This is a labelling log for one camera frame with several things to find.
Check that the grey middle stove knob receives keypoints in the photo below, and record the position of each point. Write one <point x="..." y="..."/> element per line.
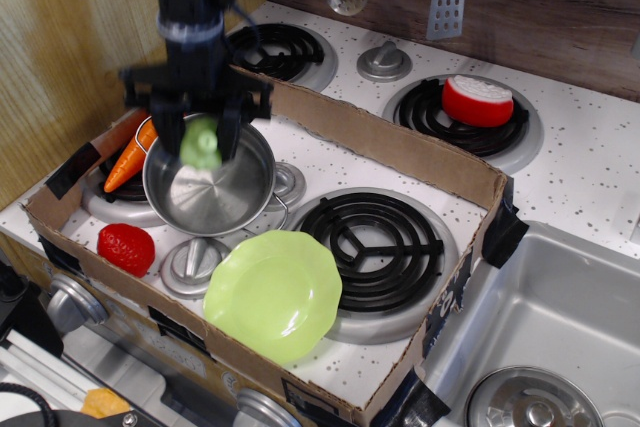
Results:
<point x="289" y="189"/>

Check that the back left black burner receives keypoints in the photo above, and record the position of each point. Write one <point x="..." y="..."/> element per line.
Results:
<point x="285" y="52"/>

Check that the yellow orange object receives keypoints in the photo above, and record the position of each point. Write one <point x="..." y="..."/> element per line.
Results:
<point x="102" y="402"/>

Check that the small steel pot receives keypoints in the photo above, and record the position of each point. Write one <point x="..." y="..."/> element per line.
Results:
<point x="212" y="202"/>

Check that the red toy strawberry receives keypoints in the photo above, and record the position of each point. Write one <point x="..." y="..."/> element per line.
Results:
<point x="128" y="247"/>

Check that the brown cardboard fence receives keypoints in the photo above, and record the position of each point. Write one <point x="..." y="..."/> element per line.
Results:
<point x="336" y="146"/>

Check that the grey toy spatula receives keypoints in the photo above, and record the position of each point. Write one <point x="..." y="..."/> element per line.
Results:
<point x="445" y="19"/>

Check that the grey oven knob left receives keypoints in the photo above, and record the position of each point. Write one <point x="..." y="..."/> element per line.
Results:
<point x="72" y="306"/>

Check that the grey stove knob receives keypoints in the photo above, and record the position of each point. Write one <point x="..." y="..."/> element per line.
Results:
<point x="385" y="63"/>
<point x="289" y="189"/>
<point x="187" y="269"/>

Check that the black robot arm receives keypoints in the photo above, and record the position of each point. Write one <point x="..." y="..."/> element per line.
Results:
<point x="183" y="19"/>

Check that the light green plastic plate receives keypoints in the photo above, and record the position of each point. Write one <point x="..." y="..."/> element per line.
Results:
<point x="277" y="293"/>

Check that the back right black burner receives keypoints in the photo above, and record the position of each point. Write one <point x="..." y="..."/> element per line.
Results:
<point x="509" y="147"/>

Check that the black burner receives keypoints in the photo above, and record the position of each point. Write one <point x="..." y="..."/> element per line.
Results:
<point x="126" y="204"/>
<point x="509" y="147"/>
<point x="285" y="52"/>
<point x="393" y="255"/>

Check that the light green toy broccoli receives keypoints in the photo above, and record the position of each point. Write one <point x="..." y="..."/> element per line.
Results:
<point x="199" y="145"/>

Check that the grey oven knob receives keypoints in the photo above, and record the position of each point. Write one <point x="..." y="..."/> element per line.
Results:
<point x="72" y="306"/>
<point x="256" y="409"/>

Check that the front left black burner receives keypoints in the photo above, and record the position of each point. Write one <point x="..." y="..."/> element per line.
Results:
<point x="126" y="204"/>

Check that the grey front stove knob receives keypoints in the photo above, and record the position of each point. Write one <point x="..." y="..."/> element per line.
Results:
<point x="187" y="269"/>

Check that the front right black burner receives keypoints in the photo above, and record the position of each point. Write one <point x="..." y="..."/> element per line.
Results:
<point x="393" y="255"/>

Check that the grey oven knob right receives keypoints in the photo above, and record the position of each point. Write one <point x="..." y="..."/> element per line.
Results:
<point x="256" y="409"/>

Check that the steel pot lid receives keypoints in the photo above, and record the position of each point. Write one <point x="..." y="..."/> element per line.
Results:
<point x="529" y="397"/>

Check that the orange toy carrot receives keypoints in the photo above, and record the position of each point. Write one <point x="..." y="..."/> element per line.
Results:
<point x="131" y="160"/>

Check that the steel sink basin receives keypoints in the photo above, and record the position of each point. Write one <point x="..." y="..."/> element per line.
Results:
<point x="560" y="303"/>

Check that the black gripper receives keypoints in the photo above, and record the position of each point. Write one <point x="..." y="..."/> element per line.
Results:
<point x="199" y="68"/>

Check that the red and white toy cheese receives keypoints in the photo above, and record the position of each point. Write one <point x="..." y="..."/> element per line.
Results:
<point x="476" y="103"/>

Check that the grey back stove knob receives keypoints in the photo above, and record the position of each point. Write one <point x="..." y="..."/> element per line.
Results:
<point x="385" y="63"/>

